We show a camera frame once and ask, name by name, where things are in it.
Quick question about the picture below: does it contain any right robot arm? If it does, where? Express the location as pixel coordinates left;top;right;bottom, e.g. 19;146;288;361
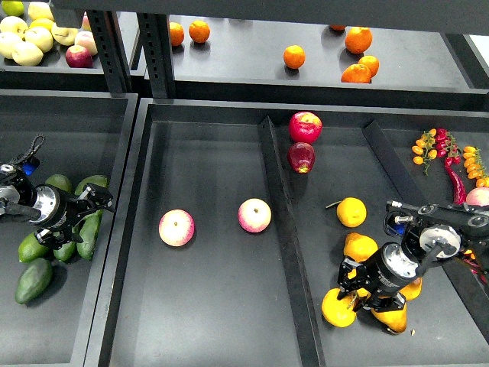
337;201;488;312

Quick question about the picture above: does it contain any black left tray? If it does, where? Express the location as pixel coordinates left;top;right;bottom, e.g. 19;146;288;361
1;89;137;366

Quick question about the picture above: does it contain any orange on shelf left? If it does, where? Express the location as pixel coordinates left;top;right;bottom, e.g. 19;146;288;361
169;21;185;47

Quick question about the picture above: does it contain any black tray divider left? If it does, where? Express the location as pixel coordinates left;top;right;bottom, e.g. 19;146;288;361
257;116;325;366

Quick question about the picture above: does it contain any bright red apple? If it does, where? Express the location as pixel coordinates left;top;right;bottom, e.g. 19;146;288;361
289;112;322;145

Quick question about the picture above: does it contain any pale yellow apple front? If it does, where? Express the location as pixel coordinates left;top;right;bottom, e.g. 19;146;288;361
11;41;44;67

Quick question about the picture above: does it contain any yellow pear with stem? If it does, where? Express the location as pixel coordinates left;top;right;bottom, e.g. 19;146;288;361
321;287;358;328

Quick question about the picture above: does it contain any black tray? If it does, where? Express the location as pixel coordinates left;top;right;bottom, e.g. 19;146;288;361
1;89;137;366
86;99;488;366

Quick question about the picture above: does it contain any pale apple with stem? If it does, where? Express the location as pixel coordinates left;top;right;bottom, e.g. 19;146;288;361
50;22;79;47

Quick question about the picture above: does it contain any yellow pear brown tip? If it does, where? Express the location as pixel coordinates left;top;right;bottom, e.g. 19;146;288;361
400;278;423;301

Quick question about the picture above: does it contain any pink apple left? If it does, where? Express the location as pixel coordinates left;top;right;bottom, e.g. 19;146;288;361
158;209;195;247

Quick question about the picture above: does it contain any round yellow pear top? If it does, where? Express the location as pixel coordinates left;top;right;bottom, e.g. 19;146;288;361
325;197;368;228

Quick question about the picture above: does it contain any green avocado far left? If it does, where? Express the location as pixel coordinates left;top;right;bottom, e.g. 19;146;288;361
18;233;50;263

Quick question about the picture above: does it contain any pink peach right edge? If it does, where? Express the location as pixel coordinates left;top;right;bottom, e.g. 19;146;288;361
465;187;489;206

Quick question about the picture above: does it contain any orange tomato bunch right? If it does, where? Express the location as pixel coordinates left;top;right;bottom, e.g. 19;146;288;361
462;145;488;188

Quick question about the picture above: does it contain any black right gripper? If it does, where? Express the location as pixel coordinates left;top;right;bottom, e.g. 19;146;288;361
337;244;420;312

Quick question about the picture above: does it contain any mixed tomato bunch lower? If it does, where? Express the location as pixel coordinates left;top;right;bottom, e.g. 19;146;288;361
456;249;488;286

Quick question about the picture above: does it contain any green avocado upper right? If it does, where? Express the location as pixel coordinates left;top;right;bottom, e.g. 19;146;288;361
74;174;109;196

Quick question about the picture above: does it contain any black shelf post left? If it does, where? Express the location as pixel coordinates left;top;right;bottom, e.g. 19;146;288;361
86;10;132;93

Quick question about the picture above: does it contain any pale yellow apple centre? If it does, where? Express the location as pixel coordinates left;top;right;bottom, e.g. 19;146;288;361
24;27;53;54

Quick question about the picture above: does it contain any red apple on shelf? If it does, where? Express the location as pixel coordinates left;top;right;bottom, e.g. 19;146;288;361
65;45;93;68

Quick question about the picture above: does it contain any orange cherry tomato bunch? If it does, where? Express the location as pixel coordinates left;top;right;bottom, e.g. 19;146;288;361
411;128;438;176

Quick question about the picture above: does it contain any pink apple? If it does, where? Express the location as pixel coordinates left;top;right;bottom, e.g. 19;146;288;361
238;198;271;233
158;209;195;247

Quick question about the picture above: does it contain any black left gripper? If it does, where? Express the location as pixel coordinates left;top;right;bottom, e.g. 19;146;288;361
34;183;115;250

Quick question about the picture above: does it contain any dark green avocado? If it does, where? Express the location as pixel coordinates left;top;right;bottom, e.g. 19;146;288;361
15;258;53;304

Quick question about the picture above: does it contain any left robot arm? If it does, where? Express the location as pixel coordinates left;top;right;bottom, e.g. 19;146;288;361
1;134;115;250

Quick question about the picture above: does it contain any black tray divider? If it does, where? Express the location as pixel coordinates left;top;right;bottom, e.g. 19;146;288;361
257;116;325;366
362;121;488;339

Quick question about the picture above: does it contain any dark red apple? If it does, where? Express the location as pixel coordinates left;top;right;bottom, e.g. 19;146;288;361
287;142;316;174

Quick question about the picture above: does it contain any black shelf post right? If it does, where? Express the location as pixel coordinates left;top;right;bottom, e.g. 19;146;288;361
137;13;176;99

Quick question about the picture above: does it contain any red cherry tomato bunch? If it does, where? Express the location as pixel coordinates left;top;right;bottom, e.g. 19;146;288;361
435;128;461;166

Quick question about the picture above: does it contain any black tray divider right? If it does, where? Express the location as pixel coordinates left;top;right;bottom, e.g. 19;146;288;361
362;121;488;339

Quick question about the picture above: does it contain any black centre tray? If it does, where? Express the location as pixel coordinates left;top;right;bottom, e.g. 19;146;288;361
86;99;488;366

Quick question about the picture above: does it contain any pale yellow apple left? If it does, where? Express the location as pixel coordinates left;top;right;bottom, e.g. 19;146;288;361
0;32;23;60

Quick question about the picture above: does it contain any green avocado lower right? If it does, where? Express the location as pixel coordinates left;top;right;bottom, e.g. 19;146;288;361
76;215;101;261

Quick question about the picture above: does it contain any pink peach on shelf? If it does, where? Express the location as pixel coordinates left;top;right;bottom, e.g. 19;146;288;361
74;31;98;56

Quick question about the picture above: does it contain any green avocado upper left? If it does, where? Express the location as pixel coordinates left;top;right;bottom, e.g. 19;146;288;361
45;174;73;193

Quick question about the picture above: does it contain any black shelf post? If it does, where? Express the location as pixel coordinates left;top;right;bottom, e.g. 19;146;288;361
86;10;132;93
137;13;176;99

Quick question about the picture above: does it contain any pink apple right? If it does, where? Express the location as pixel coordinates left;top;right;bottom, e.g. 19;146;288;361
238;198;271;233

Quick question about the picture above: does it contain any yellow pear bottom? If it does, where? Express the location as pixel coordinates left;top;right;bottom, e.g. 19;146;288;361
371;306;407;334

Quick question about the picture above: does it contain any red chili pepper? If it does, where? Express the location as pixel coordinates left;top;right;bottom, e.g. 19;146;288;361
444;165;466;205

